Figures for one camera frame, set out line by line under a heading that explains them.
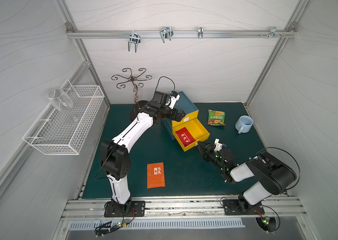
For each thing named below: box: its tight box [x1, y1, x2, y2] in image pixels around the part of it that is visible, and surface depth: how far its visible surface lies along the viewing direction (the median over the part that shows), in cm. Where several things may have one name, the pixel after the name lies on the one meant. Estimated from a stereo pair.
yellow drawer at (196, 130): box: [172, 118, 211, 152], surface depth 95 cm
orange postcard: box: [147, 162, 165, 189], surface depth 86 cm
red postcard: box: [175, 127, 196, 148], surface depth 95 cm
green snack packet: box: [207, 109, 226, 126], surface depth 110 cm
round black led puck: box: [255, 217, 277, 233], surface depth 73 cm
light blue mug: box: [235, 115, 254, 134], surface depth 104 cm
